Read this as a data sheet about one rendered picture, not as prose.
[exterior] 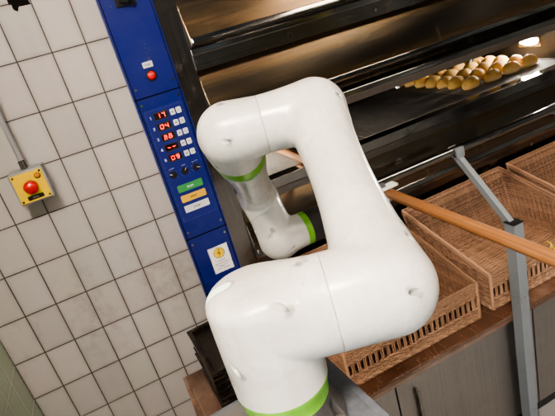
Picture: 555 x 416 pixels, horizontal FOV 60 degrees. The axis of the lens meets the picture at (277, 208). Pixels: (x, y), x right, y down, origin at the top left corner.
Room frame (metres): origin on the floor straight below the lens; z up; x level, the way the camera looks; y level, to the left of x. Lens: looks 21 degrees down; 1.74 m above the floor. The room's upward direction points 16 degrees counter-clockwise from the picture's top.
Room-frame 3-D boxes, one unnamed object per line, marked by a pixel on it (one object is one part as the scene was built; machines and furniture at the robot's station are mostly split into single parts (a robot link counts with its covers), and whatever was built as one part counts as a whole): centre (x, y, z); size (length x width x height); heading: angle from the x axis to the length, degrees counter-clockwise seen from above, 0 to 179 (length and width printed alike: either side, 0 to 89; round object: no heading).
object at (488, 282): (1.70, -0.83, 0.72); 0.56 x 0.49 x 0.28; 108
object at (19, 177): (1.46, 0.70, 1.46); 0.10 x 0.07 x 0.10; 107
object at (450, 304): (1.52, -0.26, 0.72); 0.56 x 0.49 x 0.28; 107
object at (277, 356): (0.53, 0.05, 1.36); 0.16 x 0.13 x 0.19; 89
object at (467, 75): (2.54, -1.14, 1.21); 0.61 x 0.48 x 0.06; 17
